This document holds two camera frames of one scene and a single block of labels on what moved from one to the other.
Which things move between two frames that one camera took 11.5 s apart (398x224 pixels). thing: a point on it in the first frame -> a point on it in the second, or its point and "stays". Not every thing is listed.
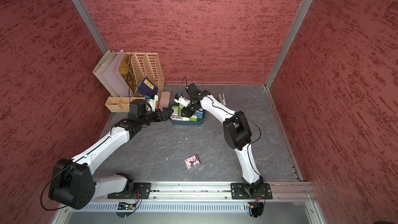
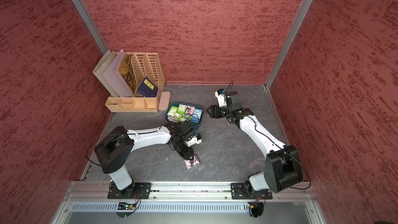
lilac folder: x=112 y=77 stays
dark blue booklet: x=147 y=87 stays
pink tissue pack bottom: x=192 y=161 stays
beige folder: x=99 y=71 stays
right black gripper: x=188 y=111 -> x=215 y=110
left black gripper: x=165 y=116 -> x=189 y=151
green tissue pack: x=194 y=118 -> x=185 y=117
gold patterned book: x=126 y=71 stays
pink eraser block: x=165 y=99 stays
